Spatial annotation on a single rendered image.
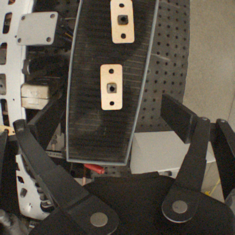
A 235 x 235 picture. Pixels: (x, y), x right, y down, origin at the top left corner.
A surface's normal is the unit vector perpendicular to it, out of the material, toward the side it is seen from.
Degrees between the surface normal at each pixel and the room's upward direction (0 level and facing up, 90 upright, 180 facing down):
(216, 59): 0
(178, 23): 0
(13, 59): 0
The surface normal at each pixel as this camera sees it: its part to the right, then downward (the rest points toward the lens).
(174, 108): -0.99, 0.05
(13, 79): 0.11, 0.40
